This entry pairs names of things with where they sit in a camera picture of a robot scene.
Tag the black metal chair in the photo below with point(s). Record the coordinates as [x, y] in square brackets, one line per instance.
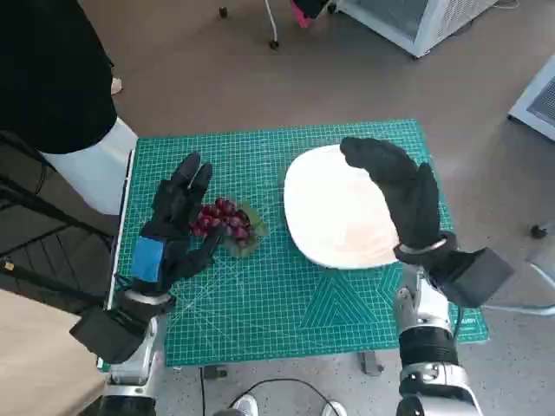
[43, 242]

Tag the red toy grape bunch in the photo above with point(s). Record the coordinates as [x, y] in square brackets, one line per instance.
[225, 216]

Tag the light wooden desk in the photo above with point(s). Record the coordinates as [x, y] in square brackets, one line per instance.
[34, 368]

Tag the green cutting mat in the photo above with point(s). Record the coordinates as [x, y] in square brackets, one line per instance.
[269, 303]

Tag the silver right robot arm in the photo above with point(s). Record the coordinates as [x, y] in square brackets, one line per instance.
[422, 312]

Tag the small black caster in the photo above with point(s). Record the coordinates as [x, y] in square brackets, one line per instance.
[223, 9]

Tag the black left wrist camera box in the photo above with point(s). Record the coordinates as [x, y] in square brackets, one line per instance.
[104, 336]

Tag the white square plate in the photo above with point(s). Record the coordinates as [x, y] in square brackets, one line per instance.
[329, 208]

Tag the white mesh cabinet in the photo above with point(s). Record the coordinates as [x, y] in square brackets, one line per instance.
[429, 26]

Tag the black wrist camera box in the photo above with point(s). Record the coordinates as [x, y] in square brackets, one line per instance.
[477, 277]
[104, 336]

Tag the white shoe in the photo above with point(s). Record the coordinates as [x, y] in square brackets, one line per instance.
[334, 409]
[246, 405]

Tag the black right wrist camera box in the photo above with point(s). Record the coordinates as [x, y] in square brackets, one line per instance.
[477, 277]

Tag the black caster wheel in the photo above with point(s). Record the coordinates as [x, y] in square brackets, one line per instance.
[539, 230]

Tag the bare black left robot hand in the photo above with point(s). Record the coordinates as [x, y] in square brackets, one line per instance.
[173, 216]

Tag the grey chair base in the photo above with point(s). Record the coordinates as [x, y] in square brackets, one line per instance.
[544, 268]

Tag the pink and black object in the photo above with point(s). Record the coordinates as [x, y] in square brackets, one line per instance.
[303, 13]

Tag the white chair leg with caster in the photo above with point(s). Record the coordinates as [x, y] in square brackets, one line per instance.
[272, 21]

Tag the person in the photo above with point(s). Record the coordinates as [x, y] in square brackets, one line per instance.
[43, 65]

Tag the white vented cabinet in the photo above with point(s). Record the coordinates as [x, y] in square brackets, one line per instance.
[537, 104]

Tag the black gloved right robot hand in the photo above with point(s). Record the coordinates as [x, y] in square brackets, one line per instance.
[412, 203]

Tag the grey table bracket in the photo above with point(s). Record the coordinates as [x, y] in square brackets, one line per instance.
[373, 363]
[215, 372]

